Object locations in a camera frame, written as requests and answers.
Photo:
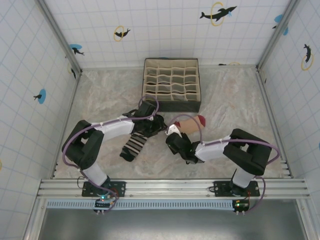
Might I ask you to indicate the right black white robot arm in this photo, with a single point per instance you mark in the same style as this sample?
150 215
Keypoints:
212 151

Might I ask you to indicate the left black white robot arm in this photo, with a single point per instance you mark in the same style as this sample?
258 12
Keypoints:
115 128

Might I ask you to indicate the aluminium frame post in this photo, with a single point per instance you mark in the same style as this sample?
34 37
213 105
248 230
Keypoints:
60 35
277 32

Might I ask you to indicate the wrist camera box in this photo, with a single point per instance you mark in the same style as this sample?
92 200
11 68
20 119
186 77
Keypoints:
176 143
147 109

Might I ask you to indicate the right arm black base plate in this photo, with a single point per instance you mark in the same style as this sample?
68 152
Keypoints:
221 187

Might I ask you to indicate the aluminium mounting rail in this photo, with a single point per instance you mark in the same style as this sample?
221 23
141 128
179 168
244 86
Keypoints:
162 187

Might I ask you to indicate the black white striped sock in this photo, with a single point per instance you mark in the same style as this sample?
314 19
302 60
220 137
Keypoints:
133 147

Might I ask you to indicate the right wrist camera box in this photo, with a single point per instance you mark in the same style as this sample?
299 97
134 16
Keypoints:
176 143

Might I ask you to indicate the grey fabric divider organizer box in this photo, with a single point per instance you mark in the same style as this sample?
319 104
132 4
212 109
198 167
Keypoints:
172 85

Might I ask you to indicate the grey metal sheet panel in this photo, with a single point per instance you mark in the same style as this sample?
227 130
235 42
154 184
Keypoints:
175 225

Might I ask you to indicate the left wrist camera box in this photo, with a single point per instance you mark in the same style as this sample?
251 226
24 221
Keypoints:
147 109

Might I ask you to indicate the beige red purple sock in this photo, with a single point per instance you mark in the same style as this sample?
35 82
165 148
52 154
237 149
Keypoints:
190 125

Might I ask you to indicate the aluminium frame side rail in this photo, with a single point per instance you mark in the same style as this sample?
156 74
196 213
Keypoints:
269 102
72 102

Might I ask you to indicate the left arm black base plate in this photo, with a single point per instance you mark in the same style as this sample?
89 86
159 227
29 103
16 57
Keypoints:
120 187

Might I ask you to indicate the dolphin blue oval sticker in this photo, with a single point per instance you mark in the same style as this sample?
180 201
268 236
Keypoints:
41 96
76 49
281 21

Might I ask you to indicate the marble pattern table cover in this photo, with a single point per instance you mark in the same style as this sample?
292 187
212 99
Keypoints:
162 167

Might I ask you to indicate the aluminium frame back rail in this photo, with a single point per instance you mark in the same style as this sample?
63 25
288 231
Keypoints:
112 68

